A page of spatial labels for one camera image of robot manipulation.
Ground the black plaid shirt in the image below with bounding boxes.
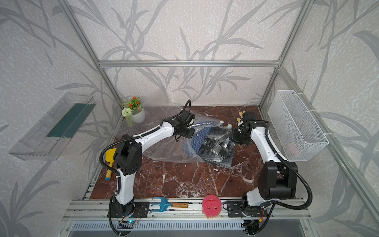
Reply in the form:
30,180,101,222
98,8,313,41
182,124,235,168

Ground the clear plastic vacuum bag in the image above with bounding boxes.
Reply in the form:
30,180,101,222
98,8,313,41
116,104,229,164

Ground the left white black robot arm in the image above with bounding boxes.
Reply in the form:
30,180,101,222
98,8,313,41
99,100,195,215

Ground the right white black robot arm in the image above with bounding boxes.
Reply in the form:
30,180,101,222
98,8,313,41
231,111,313,215

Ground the yellow work glove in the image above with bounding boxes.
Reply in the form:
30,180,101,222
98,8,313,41
236,111,245,123

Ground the potted artificial flower plant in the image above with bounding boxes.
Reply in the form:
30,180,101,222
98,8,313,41
121,96,145,126

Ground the pink object in basket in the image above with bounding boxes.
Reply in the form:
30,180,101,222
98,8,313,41
288,143,301,157

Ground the pink round scrub brush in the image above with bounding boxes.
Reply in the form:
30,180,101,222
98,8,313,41
202,195,222,218

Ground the yellow toy shovel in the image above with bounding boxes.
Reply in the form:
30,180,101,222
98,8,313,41
105,148,116,181

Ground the small green circuit board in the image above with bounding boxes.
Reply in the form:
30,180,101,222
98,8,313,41
119,220,140,227

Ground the white wire mesh basket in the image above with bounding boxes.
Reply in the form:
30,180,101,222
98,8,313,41
268,90,329,162

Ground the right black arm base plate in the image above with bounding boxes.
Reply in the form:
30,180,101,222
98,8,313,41
222,200,267,218

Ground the blue garden fork wooden handle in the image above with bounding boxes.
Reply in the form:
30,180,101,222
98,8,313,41
150,197,189,213

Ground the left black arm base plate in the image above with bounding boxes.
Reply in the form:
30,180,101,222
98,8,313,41
107,201,150,218

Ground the clear acrylic wall shelf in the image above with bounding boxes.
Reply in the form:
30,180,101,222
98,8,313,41
8,92,96,161

